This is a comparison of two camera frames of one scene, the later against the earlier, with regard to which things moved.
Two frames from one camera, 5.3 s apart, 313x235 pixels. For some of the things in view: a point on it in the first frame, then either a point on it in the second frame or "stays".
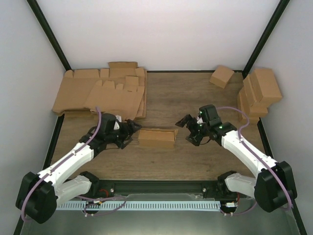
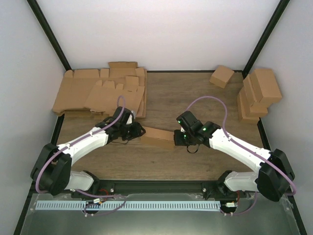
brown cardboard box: (157, 138) stays
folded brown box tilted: (221, 76) stays
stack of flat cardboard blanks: (121, 90) stays
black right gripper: (185, 120) → (177, 140)
